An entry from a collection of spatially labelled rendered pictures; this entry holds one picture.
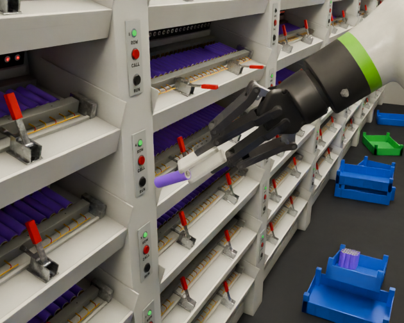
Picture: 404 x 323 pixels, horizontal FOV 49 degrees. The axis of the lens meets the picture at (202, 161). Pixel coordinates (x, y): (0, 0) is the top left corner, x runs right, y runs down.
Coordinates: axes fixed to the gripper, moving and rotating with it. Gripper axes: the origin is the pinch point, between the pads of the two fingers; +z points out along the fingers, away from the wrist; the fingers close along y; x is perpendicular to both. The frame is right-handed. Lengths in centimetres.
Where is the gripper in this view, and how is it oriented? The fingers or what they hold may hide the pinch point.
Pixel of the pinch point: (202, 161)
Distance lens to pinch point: 69.8
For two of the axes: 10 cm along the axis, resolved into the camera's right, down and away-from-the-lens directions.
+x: 1.1, 5.4, -8.4
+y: -5.5, -6.6, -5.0
